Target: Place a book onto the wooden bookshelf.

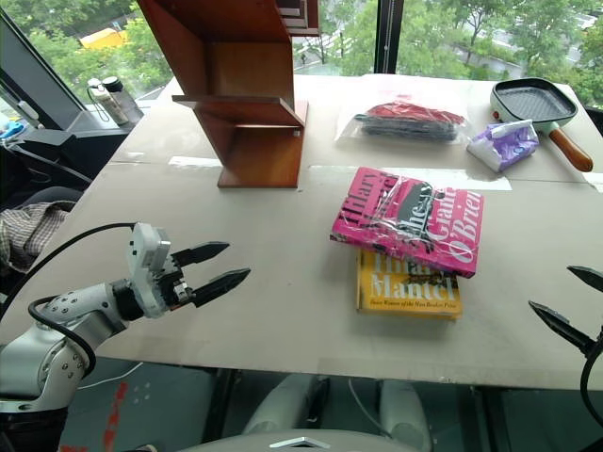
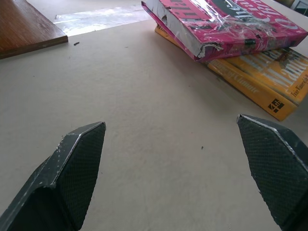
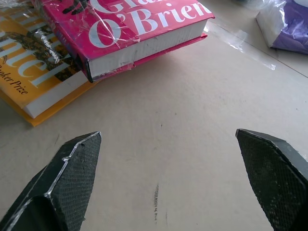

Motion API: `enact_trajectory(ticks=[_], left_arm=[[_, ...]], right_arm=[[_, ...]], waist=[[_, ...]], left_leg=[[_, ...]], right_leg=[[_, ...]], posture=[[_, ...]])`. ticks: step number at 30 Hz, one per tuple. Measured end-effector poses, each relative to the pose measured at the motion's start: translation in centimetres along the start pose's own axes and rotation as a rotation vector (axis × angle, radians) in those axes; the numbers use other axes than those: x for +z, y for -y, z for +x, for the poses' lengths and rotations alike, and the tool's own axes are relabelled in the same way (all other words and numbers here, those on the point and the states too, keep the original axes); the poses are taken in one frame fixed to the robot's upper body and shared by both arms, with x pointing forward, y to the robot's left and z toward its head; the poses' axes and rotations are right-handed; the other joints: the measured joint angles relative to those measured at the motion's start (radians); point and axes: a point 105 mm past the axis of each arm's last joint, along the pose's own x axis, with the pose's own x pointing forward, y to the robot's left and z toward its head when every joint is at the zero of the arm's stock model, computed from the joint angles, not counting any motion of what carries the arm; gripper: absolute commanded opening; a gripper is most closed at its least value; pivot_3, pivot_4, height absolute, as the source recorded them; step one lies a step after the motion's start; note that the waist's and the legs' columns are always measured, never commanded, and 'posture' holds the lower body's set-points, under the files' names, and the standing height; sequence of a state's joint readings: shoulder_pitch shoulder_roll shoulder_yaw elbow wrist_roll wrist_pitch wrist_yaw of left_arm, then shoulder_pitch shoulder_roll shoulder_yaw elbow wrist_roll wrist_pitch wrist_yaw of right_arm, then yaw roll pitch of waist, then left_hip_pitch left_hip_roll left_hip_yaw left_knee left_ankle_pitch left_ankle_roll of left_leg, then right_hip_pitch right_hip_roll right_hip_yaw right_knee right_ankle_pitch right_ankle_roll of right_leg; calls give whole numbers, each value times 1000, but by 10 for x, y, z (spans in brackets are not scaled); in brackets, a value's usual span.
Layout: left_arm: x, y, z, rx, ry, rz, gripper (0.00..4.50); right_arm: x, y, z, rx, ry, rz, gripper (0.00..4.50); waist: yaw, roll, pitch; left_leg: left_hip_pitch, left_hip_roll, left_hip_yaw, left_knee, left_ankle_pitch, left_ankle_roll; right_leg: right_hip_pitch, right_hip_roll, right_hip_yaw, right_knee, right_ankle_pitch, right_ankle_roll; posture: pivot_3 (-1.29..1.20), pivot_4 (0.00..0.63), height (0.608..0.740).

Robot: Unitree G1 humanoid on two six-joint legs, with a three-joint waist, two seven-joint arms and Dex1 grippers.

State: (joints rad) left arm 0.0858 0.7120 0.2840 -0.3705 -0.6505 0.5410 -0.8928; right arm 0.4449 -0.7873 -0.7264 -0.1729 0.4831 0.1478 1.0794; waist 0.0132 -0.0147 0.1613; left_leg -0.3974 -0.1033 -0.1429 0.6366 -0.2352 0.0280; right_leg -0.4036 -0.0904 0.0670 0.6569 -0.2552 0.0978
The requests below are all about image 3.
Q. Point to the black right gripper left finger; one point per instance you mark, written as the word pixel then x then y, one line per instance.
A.
pixel 69 183

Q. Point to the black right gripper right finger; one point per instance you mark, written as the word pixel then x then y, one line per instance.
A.
pixel 274 178

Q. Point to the yellow hardcover book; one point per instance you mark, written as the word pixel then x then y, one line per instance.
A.
pixel 31 79

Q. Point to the pink hardcover book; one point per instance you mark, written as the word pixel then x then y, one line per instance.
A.
pixel 125 33

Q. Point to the clear tape strip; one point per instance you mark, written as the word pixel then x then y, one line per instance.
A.
pixel 243 48

